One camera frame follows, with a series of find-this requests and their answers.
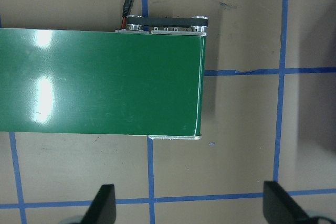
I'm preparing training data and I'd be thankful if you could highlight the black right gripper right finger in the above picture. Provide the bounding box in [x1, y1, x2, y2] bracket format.
[263, 181, 311, 224]

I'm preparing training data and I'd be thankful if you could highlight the green conveyor belt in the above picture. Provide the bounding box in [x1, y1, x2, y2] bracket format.
[1, 15, 208, 140]

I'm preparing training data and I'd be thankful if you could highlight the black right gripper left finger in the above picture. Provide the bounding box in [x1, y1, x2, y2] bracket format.
[82, 184, 117, 224]

